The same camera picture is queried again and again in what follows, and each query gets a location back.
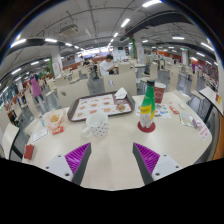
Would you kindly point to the person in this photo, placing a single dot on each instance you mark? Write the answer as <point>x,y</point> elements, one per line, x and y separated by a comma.
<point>106,66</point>
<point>36,88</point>

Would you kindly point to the dark tray with paper liner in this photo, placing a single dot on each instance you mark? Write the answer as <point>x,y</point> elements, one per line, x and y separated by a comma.
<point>96,106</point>

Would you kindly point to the white printed card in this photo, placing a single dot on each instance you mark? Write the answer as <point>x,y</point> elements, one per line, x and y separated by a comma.
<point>40,135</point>

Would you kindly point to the group of beige chairs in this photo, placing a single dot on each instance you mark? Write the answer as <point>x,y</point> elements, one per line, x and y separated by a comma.
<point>120,81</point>

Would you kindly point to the crumpled white napkin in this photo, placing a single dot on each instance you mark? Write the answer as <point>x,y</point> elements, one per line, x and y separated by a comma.
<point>120,93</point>

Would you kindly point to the white polka-dot mug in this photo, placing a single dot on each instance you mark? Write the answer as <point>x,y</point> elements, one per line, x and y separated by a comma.
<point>98,125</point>

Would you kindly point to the group of ceiling lights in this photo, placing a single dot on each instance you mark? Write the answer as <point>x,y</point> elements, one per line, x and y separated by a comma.
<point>125,22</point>

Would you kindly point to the colourful printed leaflet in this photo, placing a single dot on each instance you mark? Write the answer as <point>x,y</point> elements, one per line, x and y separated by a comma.
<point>162,111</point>

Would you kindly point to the wrapped brown food item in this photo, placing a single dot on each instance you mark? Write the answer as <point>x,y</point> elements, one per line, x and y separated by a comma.
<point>120,107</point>

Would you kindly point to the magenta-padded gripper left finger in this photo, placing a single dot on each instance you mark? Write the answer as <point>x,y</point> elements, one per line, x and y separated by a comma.
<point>77,158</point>

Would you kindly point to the small clear sanitizer bottle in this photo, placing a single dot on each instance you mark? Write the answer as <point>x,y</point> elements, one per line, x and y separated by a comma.
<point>42,122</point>

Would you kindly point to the green-labelled clear drink bottle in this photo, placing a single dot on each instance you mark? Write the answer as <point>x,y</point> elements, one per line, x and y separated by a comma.
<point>147,106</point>

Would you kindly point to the small red packet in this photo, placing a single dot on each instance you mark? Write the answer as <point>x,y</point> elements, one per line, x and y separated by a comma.
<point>174,110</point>

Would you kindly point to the beige side table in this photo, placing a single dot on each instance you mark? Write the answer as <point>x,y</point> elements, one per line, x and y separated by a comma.
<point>9,140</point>

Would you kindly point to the flat round red coaster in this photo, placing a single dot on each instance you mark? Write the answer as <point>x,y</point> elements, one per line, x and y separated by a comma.
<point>146,130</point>

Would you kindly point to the red sauce sachet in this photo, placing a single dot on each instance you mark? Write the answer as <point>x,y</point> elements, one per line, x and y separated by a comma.
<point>58,130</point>

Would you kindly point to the red paper cup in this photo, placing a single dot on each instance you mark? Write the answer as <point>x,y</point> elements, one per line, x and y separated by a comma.
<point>159,93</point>

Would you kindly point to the ceiling air conditioner unit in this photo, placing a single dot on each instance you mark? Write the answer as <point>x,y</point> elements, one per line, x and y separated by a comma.
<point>69,30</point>

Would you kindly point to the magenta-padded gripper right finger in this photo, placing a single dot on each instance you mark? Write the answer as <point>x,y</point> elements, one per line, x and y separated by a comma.
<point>146,158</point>

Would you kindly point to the clear plastic packet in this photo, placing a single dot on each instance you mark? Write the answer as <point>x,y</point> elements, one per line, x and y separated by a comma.
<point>186,119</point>

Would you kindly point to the red flat pouch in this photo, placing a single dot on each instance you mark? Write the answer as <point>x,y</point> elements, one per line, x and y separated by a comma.
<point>29,152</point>

